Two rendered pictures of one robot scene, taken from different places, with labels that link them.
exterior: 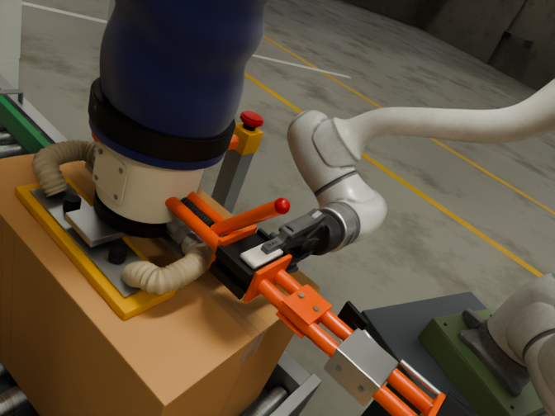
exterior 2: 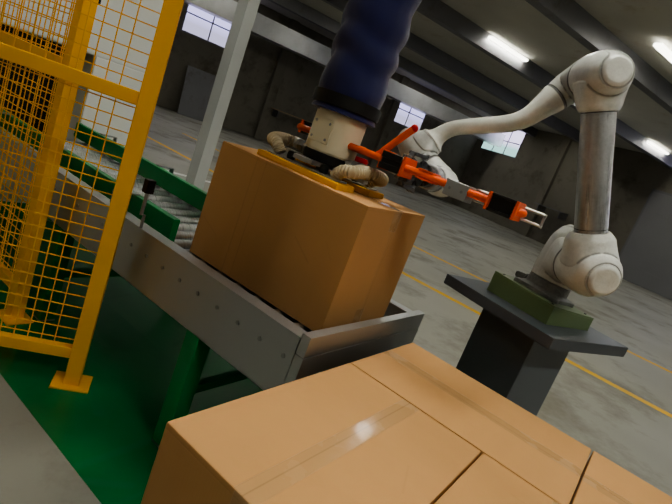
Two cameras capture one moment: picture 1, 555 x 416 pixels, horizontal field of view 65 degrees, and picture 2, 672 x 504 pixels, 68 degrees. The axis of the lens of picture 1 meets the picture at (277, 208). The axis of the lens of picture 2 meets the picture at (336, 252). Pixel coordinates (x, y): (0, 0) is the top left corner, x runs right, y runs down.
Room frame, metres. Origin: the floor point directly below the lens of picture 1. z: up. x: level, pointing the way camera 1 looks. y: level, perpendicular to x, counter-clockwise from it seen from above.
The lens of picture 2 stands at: (-1.02, -0.03, 1.10)
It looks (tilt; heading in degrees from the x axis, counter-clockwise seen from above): 13 degrees down; 4
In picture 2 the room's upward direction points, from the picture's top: 21 degrees clockwise
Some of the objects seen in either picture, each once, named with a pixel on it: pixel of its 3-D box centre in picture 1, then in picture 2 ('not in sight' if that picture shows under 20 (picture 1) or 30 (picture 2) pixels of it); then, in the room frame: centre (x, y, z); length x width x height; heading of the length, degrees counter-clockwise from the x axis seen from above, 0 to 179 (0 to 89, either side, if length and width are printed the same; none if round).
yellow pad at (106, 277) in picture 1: (92, 233); (306, 165); (0.55, 0.27, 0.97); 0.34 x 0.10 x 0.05; 63
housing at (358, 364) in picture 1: (361, 365); (459, 191); (0.42, -0.19, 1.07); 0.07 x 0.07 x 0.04; 63
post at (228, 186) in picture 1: (205, 252); not in sight; (1.17, 0.17, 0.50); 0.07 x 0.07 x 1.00; 63
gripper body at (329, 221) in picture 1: (311, 238); (421, 174); (0.65, -0.08, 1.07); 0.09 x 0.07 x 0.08; 153
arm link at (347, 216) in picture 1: (331, 227); (430, 177); (0.72, -0.11, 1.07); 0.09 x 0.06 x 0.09; 63
